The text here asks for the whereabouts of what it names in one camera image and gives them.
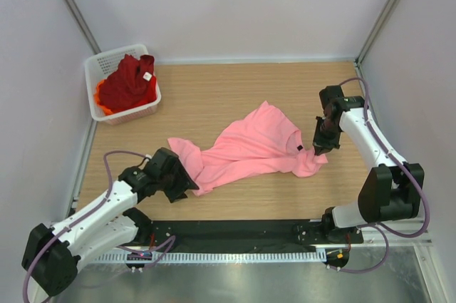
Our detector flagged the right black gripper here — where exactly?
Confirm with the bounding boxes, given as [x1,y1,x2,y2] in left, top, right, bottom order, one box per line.
[312,116,341,157]

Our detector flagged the pink t shirt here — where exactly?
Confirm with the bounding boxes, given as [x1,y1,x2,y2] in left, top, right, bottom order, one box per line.
[167,101,328,196]

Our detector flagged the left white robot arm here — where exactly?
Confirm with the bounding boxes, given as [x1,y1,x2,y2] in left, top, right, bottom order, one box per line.
[21,148,198,302]

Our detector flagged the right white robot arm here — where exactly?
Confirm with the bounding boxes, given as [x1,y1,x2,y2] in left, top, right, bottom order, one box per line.
[313,86,426,243]

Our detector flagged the orange t shirt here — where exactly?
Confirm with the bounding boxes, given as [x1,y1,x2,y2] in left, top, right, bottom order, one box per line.
[93,80,158,115]

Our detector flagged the dark red t shirt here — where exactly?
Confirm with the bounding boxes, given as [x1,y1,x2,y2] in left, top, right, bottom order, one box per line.
[97,53,158,113]

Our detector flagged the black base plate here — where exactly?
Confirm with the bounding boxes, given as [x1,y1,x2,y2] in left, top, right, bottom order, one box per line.
[152,220,363,254]

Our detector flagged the white slotted cable duct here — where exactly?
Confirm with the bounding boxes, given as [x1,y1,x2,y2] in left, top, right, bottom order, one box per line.
[92,248,326,265]

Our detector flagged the right aluminium frame post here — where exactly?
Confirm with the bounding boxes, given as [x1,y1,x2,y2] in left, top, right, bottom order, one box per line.
[355,0,400,68]

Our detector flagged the aluminium frame post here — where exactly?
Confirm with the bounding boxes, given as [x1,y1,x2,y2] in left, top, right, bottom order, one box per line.
[355,0,400,68]
[63,0,100,54]

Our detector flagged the left aluminium frame post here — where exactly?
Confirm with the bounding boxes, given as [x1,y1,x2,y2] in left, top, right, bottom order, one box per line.
[63,0,100,54]

